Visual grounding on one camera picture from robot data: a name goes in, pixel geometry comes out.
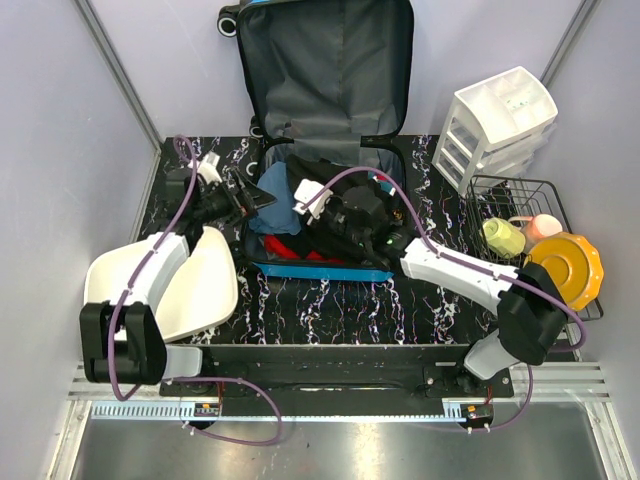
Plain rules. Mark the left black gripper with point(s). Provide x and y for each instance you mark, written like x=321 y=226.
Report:
x=238 y=213

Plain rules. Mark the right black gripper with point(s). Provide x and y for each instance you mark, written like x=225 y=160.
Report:
x=322 y=221

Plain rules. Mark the blue garment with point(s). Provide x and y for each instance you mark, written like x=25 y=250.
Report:
x=278 y=218

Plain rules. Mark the black garment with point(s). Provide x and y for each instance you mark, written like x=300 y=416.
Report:
x=325 y=240

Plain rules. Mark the blue fish print suitcase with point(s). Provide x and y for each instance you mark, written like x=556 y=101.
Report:
x=327 y=79

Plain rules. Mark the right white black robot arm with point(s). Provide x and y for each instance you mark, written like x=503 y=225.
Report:
x=525 y=300

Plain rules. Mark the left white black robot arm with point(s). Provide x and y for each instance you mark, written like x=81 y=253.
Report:
x=123 y=343

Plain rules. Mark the teal white striped towel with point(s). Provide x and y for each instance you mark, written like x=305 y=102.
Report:
x=383 y=183

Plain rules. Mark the red garment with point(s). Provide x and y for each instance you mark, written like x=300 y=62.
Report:
x=292 y=247

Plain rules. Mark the white plastic basin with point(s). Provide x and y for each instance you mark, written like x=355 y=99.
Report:
x=188 y=290

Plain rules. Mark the pale green cup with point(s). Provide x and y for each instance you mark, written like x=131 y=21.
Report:
x=503 y=238

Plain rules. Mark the white plastic drawer organizer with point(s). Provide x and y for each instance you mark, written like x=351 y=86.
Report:
x=493 y=129

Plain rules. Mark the pink cup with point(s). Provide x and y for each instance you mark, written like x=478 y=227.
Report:
x=538 y=227

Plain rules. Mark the yellow scalloped plate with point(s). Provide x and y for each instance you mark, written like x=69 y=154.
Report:
x=573 y=264

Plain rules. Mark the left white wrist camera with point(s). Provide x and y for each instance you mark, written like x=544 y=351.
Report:
x=208 y=168

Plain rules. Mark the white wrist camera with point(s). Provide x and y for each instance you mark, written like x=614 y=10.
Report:
x=310 y=199
x=208 y=168

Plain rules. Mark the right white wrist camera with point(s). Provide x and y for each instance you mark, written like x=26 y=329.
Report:
x=310 y=199

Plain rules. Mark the black wire dish rack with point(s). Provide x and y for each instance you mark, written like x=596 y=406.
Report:
x=503 y=198

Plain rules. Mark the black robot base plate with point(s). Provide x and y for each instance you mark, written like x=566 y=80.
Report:
x=432 y=371

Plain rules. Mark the aluminium slotted rail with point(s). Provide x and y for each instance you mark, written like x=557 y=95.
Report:
x=580 y=383

